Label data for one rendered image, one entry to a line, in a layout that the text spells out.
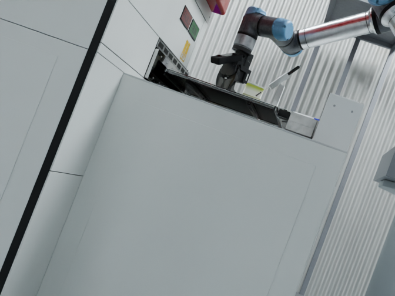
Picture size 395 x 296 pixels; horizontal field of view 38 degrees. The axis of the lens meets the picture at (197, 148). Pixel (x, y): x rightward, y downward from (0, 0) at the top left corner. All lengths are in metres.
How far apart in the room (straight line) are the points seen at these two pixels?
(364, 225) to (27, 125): 3.10
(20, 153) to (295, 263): 0.72
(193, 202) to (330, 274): 2.77
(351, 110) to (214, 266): 0.54
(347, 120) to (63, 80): 0.72
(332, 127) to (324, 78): 2.73
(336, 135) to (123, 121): 0.56
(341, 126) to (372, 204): 2.66
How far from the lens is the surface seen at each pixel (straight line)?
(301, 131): 1.70
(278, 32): 2.02
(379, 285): 1.80
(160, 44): 1.76
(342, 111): 1.53
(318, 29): 2.11
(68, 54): 1.41
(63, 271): 1.59
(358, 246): 4.16
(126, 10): 1.47
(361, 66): 4.28
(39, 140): 1.40
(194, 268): 1.48
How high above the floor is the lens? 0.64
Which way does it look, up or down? 2 degrees up
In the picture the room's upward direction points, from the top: 21 degrees clockwise
